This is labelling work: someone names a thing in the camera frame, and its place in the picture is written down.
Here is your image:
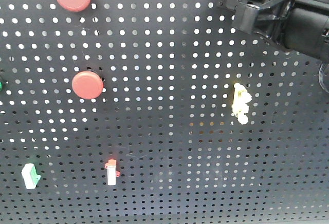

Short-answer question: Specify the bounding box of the white green rocker switch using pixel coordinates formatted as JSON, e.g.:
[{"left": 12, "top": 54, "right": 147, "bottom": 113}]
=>
[{"left": 21, "top": 163, "right": 41, "bottom": 190}]

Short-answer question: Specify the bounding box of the lower red push button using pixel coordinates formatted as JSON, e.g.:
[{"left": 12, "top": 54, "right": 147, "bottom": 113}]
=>
[{"left": 71, "top": 71, "right": 103, "bottom": 100}]

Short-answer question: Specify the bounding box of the black perforated pegboard panel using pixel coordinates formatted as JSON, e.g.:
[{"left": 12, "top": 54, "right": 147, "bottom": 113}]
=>
[{"left": 1, "top": 0, "right": 328, "bottom": 223}]

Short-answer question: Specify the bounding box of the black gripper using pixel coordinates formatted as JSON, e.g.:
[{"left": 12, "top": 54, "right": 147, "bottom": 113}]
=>
[{"left": 218, "top": 0, "right": 303, "bottom": 48}]

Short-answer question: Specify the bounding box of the yellow toggle handle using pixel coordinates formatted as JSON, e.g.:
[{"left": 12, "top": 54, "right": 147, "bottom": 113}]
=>
[{"left": 231, "top": 83, "right": 252, "bottom": 125}]

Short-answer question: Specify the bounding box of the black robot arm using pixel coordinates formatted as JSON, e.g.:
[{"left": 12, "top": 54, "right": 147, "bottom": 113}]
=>
[{"left": 218, "top": 0, "right": 328, "bottom": 62}]

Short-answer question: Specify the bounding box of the white red rocker switch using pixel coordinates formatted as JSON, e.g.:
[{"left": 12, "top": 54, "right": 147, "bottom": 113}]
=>
[{"left": 104, "top": 159, "right": 120, "bottom": 185}]

